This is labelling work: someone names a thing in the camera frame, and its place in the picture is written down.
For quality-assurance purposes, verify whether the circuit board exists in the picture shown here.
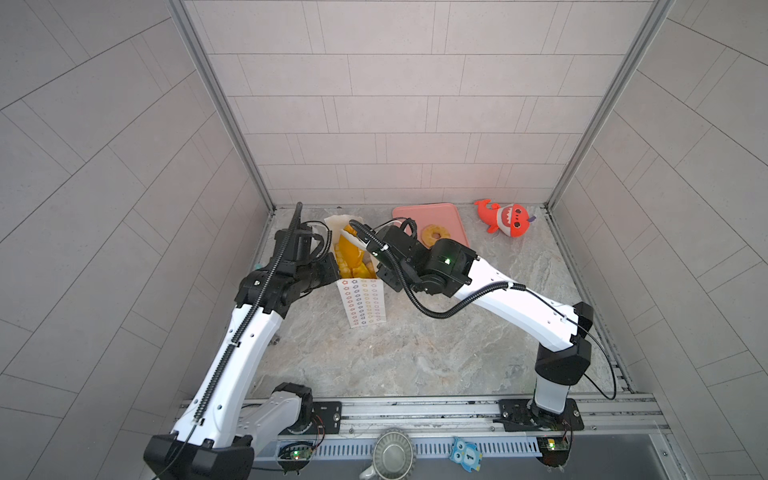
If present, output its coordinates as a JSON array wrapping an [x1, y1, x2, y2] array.
[[277, 441, 316, 462], [536, 437, 571, 468]]

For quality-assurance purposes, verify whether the left circuit board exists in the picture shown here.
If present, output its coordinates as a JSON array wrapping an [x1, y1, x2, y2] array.
[[277, 441, 316, 462]]

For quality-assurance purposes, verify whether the red shark plush toy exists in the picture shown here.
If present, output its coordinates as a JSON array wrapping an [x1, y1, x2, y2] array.
[[475, 199, 536, 238]]

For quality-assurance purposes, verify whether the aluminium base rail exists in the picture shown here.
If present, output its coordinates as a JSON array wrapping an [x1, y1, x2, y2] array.
[[173, 392, 670, 445]]

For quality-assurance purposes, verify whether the right circuit board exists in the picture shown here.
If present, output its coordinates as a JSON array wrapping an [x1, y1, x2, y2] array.
[[536, 437, 571, 468]]

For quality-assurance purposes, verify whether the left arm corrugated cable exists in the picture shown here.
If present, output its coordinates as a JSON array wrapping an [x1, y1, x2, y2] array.
[[155, 201, 304, 480]]

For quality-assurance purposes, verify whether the spiral twisted bread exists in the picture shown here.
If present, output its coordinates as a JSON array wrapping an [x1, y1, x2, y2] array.
[[334, 253, 353, 279]]

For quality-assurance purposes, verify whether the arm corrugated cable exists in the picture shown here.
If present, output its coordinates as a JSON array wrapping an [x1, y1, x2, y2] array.
[[349, 218, 618, 402], [155, 201, 304, 480]]

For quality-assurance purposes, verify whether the white printed paper bag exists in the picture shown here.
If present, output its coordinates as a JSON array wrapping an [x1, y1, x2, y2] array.
[[324, 215, 386, 328]]

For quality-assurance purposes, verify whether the pink plastic tray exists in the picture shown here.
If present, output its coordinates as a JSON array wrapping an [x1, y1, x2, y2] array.
[[392, 203, 470, 248]]

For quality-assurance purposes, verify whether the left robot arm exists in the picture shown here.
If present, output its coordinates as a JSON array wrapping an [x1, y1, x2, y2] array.
[[143, 216, 340, 479]]

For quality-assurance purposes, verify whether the metal fluted tart mould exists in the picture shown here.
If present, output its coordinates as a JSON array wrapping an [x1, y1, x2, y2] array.
[[359, 429, 416, 480]]

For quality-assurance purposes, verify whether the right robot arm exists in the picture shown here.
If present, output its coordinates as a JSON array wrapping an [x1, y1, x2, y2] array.
[[350, 220, 593, 430]]

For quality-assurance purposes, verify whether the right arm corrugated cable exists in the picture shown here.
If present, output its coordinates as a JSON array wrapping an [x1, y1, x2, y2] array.
[[349, 218, 618, 402]]

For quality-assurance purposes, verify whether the blue owl figure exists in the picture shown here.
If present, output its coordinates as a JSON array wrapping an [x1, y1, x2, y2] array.
[[449, 437, 483, 472]]

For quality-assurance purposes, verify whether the ring donut bread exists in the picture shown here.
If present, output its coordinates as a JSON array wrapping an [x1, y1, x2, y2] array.
[[420, 224, 451, 248]]

